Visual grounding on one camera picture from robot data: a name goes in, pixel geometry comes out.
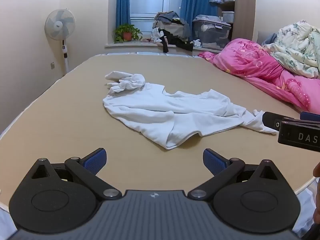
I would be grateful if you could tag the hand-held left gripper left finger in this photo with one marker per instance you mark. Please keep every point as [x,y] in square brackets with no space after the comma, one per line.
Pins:
[96,161]

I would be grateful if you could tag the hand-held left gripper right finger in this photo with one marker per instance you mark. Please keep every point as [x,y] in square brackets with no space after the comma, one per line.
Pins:
[212,161]

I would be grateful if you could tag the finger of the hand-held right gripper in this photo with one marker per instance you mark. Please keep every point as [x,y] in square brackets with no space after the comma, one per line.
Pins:
[310,116]
[275,121]

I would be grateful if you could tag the white long-sleeved garment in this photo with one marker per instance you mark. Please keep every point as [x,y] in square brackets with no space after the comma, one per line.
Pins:
[150,110]

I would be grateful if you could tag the pile of dark clothes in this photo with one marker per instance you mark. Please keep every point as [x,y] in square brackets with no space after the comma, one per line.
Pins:
[172,27]

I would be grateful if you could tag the person's right hand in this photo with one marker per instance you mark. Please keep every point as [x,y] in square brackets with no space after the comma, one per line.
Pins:
[317,170]

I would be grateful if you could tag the pink quilt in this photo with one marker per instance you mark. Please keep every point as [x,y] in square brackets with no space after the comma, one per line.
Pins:
[250,60]

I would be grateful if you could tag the floral white quilt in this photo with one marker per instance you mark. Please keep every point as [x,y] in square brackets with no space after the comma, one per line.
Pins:
[297,47]

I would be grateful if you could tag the grey blue pillow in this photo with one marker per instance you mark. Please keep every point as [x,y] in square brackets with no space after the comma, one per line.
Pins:
[270,39]

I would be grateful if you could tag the clear plastic storage box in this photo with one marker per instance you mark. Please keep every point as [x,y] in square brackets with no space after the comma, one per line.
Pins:
[212,33]

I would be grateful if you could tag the white plastic bin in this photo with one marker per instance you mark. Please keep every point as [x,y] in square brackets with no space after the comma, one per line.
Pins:
[228,17]

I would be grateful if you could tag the wooden shelf unit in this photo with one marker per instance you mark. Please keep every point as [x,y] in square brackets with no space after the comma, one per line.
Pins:
[243,10]

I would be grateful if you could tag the potted green plant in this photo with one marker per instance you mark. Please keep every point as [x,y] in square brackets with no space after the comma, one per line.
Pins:
[126,31]

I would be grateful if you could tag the white standing fan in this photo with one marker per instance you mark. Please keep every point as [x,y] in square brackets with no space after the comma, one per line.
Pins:
[60,25]

